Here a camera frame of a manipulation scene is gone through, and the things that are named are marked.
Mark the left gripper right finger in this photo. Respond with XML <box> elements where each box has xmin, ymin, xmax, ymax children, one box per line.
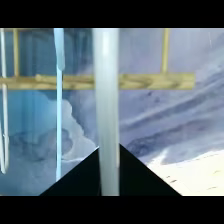
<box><xmin>118</xmin><ymin>143</ymin><xmax>181</xmax><ymax>197</ymax></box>

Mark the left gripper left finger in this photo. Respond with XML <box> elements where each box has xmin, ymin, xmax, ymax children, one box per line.
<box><xmin>39</xmin><ymin>146</ymin><xmax>101</xmax><ymax>197</ymax></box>

